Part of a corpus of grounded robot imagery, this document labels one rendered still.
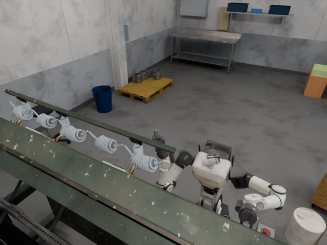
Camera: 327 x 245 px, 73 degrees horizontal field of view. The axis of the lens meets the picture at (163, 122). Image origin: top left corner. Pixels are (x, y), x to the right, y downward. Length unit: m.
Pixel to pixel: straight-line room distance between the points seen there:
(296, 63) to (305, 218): 6.11
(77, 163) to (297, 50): 7.87
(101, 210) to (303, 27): 7.78
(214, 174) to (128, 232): 0.90
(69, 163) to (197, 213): 0.48
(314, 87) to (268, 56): 2.13
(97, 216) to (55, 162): 0.28
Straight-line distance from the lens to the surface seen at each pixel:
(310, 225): 2.96
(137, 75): 6.02
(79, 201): 1.07
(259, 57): 8.39
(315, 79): 6.81
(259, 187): 1.62
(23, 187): 2.60
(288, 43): 8.25
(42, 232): 1.89
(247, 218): 1.20
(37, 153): 0.99
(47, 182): 1.20
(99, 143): 1.00
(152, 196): 0.71
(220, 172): 1.68
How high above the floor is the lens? 2.48
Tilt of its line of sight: 32 degrees down
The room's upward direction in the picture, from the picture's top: 1 degrees clockwise
